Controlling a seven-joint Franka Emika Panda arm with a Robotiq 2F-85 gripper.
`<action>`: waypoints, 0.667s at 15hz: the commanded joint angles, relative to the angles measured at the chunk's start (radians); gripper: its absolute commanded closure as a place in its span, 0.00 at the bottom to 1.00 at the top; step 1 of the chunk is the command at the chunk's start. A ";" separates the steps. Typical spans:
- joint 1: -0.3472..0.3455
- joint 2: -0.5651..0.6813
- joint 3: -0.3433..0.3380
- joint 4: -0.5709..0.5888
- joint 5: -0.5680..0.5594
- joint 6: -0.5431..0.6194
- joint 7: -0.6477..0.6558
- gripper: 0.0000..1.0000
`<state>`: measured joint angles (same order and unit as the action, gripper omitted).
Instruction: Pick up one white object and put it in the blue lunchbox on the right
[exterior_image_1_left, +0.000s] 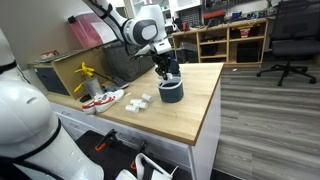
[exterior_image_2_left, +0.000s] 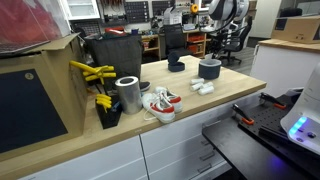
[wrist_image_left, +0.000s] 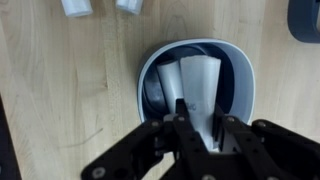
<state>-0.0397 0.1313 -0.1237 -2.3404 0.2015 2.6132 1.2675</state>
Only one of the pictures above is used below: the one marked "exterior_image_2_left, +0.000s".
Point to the yellow filament spool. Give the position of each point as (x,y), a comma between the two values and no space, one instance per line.
(194,8)

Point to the dark wall tool rack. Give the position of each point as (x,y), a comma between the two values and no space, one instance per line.
(161,7)
(136,11)

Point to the dark shoe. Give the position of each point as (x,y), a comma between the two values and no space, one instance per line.
(145,86)

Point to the large cardboard box black panel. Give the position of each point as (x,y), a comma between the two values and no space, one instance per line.
(36,106)

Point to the white robot base blue light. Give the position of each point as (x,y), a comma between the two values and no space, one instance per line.
(305,120)

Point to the dark blue open-lid container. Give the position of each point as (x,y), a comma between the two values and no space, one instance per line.
(175,65)

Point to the red tool case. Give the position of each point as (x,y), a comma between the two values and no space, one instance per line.
(115,30)

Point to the silver metal cylinder can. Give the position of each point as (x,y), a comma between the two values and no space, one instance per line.
(129,96)

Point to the white red sneaker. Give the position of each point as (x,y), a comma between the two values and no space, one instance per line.
(173,98)
(160,108)

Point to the dark grey cylindrical bowl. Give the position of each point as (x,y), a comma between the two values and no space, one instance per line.
(209,70)

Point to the white cabinet with wood top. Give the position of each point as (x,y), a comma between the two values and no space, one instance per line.
(283,66)

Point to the white cylinder object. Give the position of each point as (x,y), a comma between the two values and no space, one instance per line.
(196,87)
(209,56)
(197,81)
(206,90)
(208,85)

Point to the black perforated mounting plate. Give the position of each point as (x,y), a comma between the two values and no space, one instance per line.
(253,150)

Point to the black tool holder box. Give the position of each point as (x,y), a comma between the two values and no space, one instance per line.
(108,118)

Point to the blue cup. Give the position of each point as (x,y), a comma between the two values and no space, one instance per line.
(134,32)

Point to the white drawer cabinet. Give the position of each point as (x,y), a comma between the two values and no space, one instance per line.
(166,146)

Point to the white 3D printer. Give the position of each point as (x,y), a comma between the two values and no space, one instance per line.
(172,16)

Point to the dark grey fabric bin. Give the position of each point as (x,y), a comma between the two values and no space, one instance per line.
(116,55)

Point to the red item in plastic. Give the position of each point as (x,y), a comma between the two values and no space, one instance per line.
(26,20)

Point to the wooden workbench shelf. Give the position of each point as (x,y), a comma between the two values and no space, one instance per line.
(151,43)

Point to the brown cardboard shipping box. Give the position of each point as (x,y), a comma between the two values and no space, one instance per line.
(296,30)

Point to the white framed wall cabinet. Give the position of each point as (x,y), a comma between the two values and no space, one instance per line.
(81,8)

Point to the black mesh office chair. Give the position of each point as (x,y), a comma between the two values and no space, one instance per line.
(174,38)

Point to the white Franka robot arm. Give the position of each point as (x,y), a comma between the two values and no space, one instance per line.
(230,11)

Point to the black orange clamp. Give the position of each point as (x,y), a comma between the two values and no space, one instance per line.
(271,100)
(243,115)

